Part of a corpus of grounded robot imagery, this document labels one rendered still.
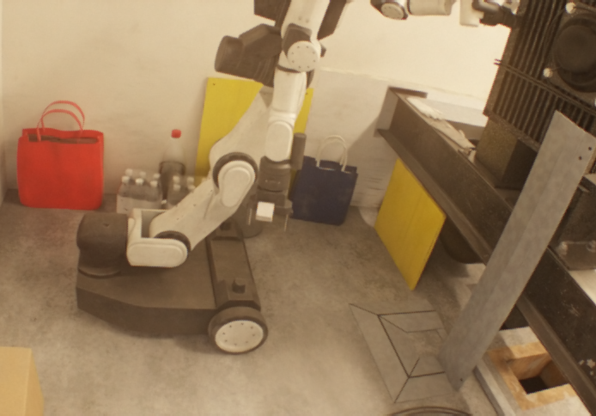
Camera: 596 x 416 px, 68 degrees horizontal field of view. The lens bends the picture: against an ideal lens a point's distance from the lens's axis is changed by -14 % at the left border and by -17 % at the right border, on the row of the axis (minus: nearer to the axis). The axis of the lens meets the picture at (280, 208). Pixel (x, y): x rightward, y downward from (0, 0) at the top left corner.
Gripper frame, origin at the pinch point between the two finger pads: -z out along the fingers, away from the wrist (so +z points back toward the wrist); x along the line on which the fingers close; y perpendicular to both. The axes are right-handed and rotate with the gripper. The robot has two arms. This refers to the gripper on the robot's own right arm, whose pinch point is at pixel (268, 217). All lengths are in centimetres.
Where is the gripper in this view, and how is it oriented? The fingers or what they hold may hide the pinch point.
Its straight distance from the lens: 147.2
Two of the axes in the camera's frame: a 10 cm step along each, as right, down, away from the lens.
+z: 1.3, -8.7, -4.8
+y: 1.0, -4.7, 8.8
